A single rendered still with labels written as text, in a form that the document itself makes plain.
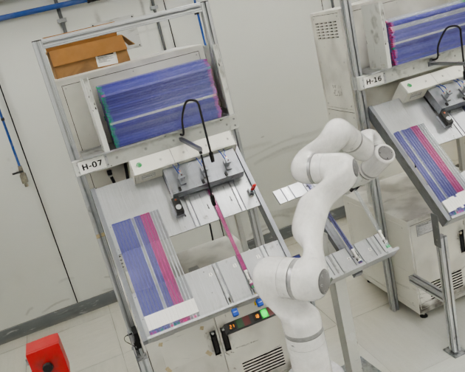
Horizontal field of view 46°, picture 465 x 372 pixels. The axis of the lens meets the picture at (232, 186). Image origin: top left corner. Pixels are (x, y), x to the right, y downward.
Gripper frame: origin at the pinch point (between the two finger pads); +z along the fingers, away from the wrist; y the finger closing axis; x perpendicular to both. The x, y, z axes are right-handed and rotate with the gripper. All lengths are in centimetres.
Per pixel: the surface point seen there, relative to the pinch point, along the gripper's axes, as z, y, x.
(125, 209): 25, 90, -34
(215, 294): 19, 70, 16
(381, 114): 21, -49, -35
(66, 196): 167, 103, -110
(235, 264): 19, 57, 8
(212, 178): 16, 51, -31
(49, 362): 32, 139, 13
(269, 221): 17.6, 34.8, -3.8
